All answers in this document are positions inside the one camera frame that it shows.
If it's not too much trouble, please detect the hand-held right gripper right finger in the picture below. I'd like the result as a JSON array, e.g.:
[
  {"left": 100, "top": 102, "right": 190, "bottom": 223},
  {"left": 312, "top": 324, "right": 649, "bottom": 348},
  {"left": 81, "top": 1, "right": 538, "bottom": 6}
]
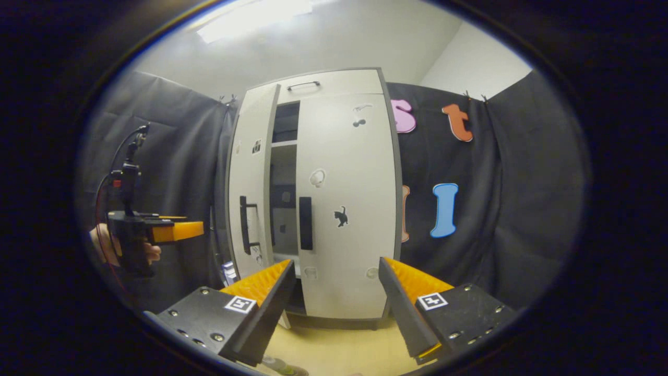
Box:
[{"left": 378, "top": 257, "right": 517, "bottom": 366}]

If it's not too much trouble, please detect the clear bottle with green label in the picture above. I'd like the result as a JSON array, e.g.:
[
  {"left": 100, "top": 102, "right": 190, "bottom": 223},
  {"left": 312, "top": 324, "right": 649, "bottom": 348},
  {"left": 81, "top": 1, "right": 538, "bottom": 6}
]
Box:
[{"left": 259, "top": 355, "right": 309, "bottom": 376}]

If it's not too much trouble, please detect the ceiling light panel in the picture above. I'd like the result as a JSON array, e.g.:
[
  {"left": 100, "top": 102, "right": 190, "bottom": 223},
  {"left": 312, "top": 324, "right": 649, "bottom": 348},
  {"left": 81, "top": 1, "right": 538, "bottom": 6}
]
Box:
[{"left": 196, "top": 0, "right": 314, "bottom": 45}]

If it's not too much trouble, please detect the black backdrop cloth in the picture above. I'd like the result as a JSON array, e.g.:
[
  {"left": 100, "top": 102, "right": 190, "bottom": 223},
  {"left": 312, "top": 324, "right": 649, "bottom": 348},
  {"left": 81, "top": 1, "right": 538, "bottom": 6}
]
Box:
[{"left": 78, "top": 70, "right": 589, "bottom": 314}]

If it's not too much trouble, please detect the black right door handle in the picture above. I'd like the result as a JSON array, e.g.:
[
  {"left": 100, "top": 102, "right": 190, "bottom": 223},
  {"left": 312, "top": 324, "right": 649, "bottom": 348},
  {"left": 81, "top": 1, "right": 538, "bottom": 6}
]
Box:
[{"left": 299, "top": 196, "right": 314, "bottom": 251}]

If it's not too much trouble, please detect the black left door handle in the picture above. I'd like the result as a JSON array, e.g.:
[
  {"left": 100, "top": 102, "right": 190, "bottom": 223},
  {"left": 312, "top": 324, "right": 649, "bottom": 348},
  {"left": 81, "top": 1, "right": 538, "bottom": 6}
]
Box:
[{"left": 239, "top": 195, "right": 261, "bottom": 256}]

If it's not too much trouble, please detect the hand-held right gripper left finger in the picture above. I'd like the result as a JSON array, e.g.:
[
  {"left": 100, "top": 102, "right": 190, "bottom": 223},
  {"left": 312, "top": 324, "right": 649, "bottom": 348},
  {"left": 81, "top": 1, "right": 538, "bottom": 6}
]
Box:
[{"left": 157, "top": 260, "right": 297, "bottom": 368}]

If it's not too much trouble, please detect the white and grey cabinet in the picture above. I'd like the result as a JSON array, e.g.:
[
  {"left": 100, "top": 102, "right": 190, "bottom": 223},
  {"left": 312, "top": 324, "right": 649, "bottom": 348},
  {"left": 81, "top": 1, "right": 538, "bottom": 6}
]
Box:
[{"left": 224, "top": 67, "right": 404, "bottom": 331}]

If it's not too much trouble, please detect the white cabinet door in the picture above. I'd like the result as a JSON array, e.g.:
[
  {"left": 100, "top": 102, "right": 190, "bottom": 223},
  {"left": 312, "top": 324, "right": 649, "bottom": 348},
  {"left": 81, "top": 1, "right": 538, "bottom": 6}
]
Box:
[
  {"left": 295, "top": 93, "right": 399, "bottom": 320},
  {"left": 228, "top": 84, "right": 281, "bottom": 280}
]

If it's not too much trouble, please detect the black door handle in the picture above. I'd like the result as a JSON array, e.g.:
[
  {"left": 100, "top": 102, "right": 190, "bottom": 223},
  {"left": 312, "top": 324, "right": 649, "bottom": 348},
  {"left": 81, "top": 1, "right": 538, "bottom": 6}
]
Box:
[
  {"left": 299, "top": 196, "right": 314, "bottom": 251},
  {"left": 239, "top": 195, "right": 261, "bottom": 256}
]

